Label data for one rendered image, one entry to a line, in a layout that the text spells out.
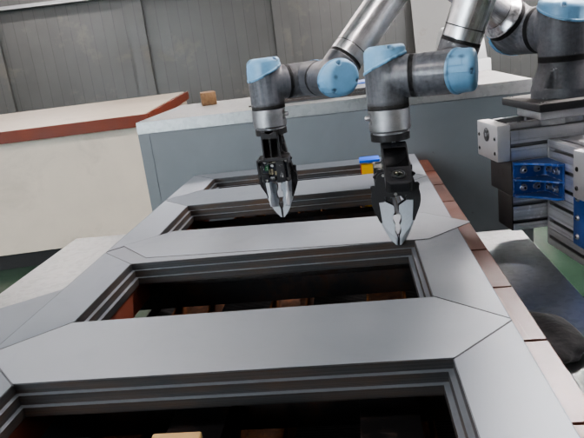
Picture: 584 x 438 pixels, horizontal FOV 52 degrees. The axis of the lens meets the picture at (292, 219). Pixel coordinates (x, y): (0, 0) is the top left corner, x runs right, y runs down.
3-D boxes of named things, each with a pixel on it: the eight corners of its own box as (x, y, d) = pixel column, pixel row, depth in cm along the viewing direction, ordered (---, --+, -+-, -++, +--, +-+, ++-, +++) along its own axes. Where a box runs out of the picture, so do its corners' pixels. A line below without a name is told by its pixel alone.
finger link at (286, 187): (281, 222, 138) (275, 183, 136) (283, 215, 144) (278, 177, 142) (294, 221, 138) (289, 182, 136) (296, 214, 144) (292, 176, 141)
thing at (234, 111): (137, 135, 206) (136, 122, 205) (183, 114, 263) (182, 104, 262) (532, 91, 190) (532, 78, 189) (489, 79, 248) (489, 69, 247)
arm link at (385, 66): (404, 43, 101) (355, 49, 104) (409, 109, 104) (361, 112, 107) (414, 41, 108) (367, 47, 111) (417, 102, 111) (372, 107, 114)
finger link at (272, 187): (268, 223, 139) (262, 184, 136) (270, 216, 144) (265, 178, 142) (281, 222, 138) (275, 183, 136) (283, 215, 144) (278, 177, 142)
